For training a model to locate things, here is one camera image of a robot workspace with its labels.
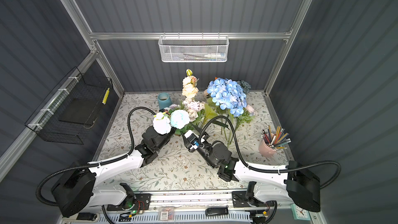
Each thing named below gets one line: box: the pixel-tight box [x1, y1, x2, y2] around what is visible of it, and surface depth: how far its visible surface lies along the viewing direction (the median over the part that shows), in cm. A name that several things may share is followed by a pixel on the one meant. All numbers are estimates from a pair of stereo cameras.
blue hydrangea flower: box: [206, 77, 247, 118], surface depth 60 cm
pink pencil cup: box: [258, 138, 277, 159], surface depth 83 cm
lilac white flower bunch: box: [168, 97, 206, 122], surface depth 73 cm
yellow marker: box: [101, 87, 111, 105], surface depth 84 cm
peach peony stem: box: [181, 68, 199, 99], surface depth 74 cm
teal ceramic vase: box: [157, 92, 173, 110], surface depth 93 cm
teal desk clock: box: [290, 203, 311, 221], surface depth 70 cm
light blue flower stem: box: [169, 109, 195, 135], surface depth 59 cm
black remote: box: [205, 205, 229, 217], surface depth 76 cm
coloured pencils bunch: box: [260, 124, 292, 150], surface depth 84 cm
